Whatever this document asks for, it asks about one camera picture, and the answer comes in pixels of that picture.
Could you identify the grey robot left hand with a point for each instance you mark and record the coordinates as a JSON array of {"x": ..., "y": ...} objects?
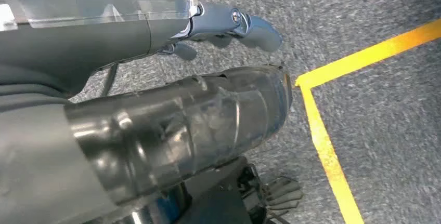
[{"x": 103, "y": 153}]

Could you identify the dark robot foot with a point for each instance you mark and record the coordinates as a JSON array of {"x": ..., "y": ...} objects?
[{"x": 220, "y": 201}]

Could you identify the yellow floor tape square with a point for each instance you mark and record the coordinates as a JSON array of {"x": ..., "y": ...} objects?
[{"x": 324, "y": 146}]

